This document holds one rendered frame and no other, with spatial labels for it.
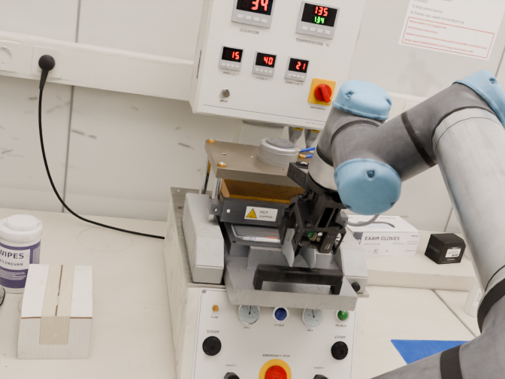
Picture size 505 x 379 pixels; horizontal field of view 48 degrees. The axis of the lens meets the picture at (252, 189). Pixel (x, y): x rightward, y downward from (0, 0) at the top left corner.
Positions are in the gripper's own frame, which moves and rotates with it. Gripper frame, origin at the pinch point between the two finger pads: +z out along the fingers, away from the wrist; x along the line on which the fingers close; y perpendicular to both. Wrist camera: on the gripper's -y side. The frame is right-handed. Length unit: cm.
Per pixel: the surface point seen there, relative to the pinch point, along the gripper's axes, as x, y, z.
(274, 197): -1.1, -14.2, -0.8
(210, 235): -13.6, -5.6, 2.4
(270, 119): 0.7, -36.7, -3.7
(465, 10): 60, -80, -20
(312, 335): 6.7, 7.3, 12.9
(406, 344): 35.5, -2.0, 27.6
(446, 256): 61, -34, 32
